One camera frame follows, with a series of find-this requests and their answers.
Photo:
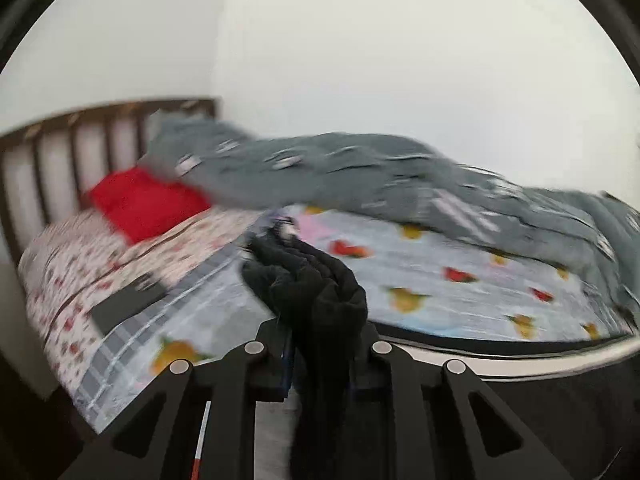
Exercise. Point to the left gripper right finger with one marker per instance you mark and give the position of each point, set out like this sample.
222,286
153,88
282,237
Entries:
413,420

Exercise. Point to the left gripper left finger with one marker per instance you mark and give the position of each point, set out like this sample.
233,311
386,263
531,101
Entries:
194,421

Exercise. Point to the black pants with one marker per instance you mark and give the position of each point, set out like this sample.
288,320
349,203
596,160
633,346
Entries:
320,349

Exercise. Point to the floral bed sheet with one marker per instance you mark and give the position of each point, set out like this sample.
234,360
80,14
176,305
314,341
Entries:
74,265

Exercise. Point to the red pillow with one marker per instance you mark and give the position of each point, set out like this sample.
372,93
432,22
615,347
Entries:
140,207

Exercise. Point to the grey floral quilt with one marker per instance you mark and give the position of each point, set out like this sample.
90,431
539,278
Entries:
398,179

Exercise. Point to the dark wooden headboard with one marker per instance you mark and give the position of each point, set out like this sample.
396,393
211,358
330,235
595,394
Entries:
47,166

